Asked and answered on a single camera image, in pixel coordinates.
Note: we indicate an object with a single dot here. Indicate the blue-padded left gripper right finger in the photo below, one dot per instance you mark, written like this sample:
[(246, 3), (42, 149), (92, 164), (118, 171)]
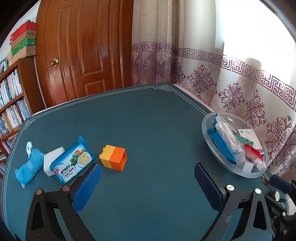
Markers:
[(254, 222)]

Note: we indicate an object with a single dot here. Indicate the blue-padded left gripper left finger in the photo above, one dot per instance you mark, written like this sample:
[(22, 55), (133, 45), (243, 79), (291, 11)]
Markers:
[(42, 223)]

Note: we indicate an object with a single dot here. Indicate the white zigzag cube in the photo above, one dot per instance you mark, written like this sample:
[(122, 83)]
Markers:
[(246, 166)]

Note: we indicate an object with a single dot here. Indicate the blue woven cloth pouch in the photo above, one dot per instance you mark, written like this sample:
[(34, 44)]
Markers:
[(28, 170)]

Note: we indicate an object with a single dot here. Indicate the white sponge block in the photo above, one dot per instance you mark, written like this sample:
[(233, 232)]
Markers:
[(49, 158)]

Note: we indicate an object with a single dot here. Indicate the red balloon glue packet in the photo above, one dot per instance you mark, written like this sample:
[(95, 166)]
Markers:
[(255, 157)]

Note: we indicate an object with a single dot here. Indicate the orange yellow toy brick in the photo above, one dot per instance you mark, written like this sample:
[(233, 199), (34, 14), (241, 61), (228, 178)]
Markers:
[(113, 157)]

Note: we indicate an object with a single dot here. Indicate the blue noodle snack packet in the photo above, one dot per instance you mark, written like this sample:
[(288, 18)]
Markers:
[(221, 145)]

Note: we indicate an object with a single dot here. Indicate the blue noodle packet on mat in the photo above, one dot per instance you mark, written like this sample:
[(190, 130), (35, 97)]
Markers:
[(72, 161)]

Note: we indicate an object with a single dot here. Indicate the white tissue packet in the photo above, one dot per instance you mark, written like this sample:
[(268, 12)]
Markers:
[(229, 138)]

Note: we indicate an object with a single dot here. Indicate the clear plastic bowl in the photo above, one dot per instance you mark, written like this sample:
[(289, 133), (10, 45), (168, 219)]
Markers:
[(234, 122)]

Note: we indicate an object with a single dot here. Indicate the green dotted card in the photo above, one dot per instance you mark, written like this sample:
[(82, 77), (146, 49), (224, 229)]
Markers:
[(242, 141)]

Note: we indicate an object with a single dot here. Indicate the white printed card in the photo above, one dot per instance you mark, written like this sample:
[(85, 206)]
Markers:
[(250, 134)]

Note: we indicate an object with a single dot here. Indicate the teal table mat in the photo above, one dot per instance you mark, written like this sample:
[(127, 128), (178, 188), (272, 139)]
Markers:
[(156, 196)]

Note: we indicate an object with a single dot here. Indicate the wooden bookshelf with books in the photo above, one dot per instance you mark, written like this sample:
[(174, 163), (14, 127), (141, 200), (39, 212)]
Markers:
[(20, 99)]

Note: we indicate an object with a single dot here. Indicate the brass door knob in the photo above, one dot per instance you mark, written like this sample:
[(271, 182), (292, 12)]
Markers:
[(54, 62)]

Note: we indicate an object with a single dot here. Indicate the purple patterned white curtain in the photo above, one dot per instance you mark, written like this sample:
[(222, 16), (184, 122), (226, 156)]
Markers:
[(235, 56)]

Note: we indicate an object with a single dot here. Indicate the brown wooden door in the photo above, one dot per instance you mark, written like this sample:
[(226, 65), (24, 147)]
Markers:
[(92, 41)]

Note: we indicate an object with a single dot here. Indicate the stacked boxes on shelf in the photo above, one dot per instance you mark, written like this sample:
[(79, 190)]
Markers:
[(23, 36)]

